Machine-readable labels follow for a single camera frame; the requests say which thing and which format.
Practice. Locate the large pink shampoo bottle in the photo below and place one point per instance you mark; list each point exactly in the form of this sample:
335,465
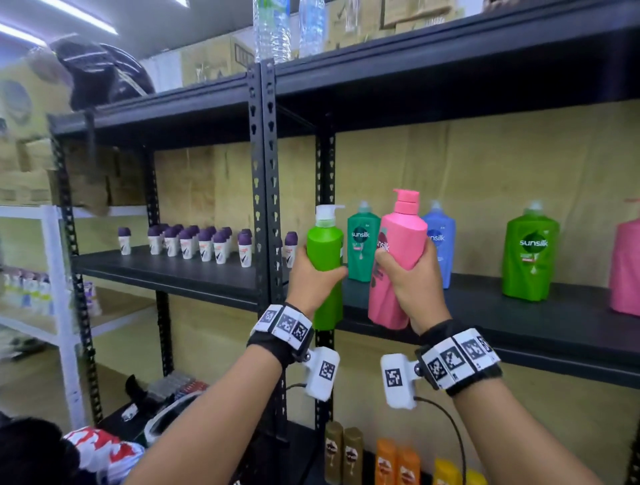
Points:
402,235
627,270

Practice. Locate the row of small white bottles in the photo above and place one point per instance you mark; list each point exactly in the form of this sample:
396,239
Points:
30,290

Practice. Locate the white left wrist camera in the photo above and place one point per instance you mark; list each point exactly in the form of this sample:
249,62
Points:
322,375

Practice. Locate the right wristband with marker tags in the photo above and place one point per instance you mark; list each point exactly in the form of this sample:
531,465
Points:
455,360

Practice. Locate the person's right forearm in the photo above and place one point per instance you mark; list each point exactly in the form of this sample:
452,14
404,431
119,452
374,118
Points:
510,439

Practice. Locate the white metal rack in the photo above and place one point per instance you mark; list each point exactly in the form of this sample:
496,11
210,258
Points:
60,300

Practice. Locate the large blue shampoo bottle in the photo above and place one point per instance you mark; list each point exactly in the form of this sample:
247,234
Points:
442,250

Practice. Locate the large green shampoo bottle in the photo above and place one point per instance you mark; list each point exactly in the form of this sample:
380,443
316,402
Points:
530,275
325,250

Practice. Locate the white plastic device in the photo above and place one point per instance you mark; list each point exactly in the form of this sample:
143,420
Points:
160,424

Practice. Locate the left wristband with marker tags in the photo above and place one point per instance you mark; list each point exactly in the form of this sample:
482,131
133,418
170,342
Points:
280,325

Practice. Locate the large teal shampoo bottle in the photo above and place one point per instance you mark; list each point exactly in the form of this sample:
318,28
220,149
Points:
362,260

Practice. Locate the stack of cardboard cartons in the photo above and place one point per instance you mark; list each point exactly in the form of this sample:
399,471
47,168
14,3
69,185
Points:
25,170

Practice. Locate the person's left hand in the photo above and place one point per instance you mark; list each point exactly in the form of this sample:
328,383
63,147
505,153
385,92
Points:
305,285

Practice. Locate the ceiling tube light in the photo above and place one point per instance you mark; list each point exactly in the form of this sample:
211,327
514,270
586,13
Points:
20,34

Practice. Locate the small gold shampoo bottle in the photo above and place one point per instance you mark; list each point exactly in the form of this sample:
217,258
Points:
353,459
334,454

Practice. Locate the black bag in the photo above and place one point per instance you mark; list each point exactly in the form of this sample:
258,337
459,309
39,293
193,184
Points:
95,75

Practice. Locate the clear plastic water bottle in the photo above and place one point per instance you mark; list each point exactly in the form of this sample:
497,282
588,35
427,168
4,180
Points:
312,27
272,35

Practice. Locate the wristband with marker tags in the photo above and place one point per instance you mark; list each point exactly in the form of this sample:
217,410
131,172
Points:
455,360
280,325

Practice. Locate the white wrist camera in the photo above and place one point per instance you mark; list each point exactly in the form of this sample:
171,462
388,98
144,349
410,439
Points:
322,375
397,382

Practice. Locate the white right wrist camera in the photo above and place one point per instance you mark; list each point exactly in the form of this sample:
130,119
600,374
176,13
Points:
397,382

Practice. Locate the row of small packs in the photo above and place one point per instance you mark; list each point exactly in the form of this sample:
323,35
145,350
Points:
175,387

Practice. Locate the person's right hand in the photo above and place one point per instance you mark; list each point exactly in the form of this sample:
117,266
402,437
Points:
420,295

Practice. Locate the small orange shampoo bottle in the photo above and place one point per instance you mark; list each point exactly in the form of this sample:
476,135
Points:
409,469
386,464

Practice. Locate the small yellow shampoo bottle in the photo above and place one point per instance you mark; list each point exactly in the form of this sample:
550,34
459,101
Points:
476,478
447,474

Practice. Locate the group of purple-capped deodorants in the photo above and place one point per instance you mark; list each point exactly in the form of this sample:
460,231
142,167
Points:
205,247

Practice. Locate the brown storage carton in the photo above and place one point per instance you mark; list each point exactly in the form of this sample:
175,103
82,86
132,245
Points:
365,25
420,12
210,60

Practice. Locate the person's left forearm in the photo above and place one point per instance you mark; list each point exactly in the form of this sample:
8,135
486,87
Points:
215,424

